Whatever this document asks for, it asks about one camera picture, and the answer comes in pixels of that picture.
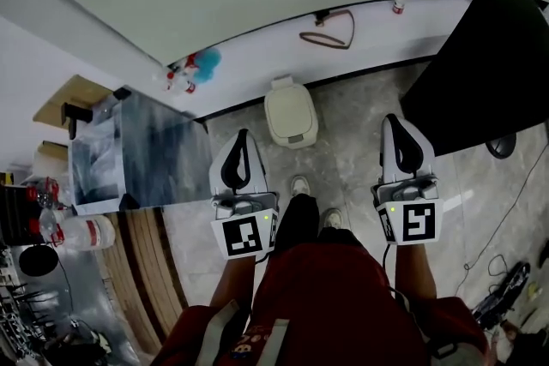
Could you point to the person's red shirt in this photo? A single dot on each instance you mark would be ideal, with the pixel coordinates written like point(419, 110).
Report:
point(334, 304)

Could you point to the large clear bottle red label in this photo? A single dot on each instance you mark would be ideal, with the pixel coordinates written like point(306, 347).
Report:
point(92, 232)

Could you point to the person's black trousers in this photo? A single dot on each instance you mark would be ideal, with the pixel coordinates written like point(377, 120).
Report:
point(300, 218)

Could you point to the wooden planks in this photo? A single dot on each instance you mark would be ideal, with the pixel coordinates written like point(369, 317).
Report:
point(137, 270)

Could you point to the black round disc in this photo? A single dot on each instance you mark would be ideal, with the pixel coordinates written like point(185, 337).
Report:
point(38, 260)

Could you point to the person's right forearm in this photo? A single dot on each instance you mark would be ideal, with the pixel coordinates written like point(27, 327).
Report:
point(414, 270)

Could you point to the person's white shoe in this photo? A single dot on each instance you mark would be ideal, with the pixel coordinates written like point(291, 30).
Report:
point(300, 185)
point(332, 217)

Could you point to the crumpled clear water bottle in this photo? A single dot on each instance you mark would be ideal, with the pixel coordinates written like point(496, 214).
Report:
point(51, 225)

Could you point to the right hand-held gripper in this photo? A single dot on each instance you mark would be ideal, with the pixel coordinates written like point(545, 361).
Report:
point(414, 214)

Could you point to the black chair base foot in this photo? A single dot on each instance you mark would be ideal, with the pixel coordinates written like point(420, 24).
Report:
point(501, 145)

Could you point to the black equipment pile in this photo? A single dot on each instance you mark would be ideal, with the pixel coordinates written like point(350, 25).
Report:
point(25, 313)

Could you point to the person's left white shoe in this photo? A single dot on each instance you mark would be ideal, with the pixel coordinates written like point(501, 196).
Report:
point(300, 185)

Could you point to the clear bottle with red cap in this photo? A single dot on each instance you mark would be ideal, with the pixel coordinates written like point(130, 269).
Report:
point(165, 81)
point(186, 85)

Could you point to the beige trash bin with lid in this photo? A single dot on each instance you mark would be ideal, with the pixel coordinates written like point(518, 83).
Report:
point(289, 109)

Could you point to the blue plush toy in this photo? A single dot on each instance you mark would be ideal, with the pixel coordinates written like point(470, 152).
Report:
point(208, 64)

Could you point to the black table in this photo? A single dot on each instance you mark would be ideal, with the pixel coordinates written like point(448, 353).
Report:
point(484, 77)

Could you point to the grey metal cabinet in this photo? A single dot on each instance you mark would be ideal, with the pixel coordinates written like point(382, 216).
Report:
point(158, 150)

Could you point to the person's right white shoe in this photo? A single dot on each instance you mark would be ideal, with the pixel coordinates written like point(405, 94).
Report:
point(332, 217)

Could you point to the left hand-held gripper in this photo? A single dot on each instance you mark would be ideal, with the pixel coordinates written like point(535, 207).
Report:
point(244, 233)

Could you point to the pack of red-capped bottles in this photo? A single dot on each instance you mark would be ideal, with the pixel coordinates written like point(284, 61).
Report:
point(43, 192)

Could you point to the person's left forearm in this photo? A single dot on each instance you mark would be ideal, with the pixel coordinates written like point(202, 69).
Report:
point(236, 280)

